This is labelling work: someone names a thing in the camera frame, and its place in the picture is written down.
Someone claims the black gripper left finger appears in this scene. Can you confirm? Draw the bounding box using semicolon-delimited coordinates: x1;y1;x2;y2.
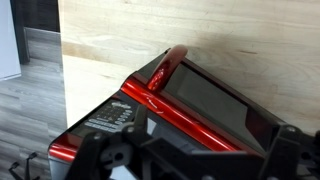
63;104;214;180

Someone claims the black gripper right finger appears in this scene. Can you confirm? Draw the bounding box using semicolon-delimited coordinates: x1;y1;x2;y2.
244;104;320;180

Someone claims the red microwave door with handle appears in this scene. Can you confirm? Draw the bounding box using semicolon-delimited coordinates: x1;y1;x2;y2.
120;44;294;158

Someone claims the black red microwave body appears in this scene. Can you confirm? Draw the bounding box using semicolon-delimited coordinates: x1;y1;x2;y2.
48;93;214;180

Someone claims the black tripod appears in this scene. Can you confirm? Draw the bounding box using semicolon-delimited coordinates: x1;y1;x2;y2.
8;151;42;180

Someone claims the white-sided wooden table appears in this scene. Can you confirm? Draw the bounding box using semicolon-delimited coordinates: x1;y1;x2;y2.
0;0;22;82

